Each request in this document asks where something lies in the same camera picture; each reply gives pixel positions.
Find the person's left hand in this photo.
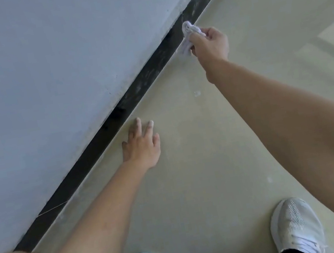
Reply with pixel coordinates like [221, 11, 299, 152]
[116, 114, 165, 174]

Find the person's right hand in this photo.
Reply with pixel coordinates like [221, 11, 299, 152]
[186, 24, 233, 70]

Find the white cleaning cloth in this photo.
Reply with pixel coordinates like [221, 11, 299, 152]
[172, 18, 210, 59]

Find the person's left forearm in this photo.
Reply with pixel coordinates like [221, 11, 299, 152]
[0, 156, 174, 253]

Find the person's right forearm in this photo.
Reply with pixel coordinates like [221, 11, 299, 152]
[201, 37, 334, 253]

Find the black baseboard strip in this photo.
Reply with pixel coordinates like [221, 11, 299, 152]
[0, 0, 286, 253]

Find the person's right white sneaker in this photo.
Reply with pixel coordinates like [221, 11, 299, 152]
[265, 193, 330, 253]

